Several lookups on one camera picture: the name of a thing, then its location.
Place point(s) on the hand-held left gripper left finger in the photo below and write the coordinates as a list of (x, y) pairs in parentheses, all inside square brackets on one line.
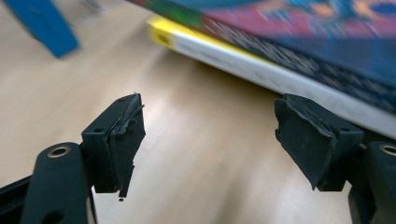
[(115, 146)]

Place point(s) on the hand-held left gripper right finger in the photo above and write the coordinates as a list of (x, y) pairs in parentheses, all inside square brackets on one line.
[(317, 146)]

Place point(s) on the colourful patterned book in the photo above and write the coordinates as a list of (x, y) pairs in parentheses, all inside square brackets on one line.
[(311, 37)]

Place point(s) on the yellow book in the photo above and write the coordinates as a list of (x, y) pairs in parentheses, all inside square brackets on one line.
[(236, 67)]

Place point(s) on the blue book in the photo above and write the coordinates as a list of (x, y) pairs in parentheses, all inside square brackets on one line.
[(46, 25)]

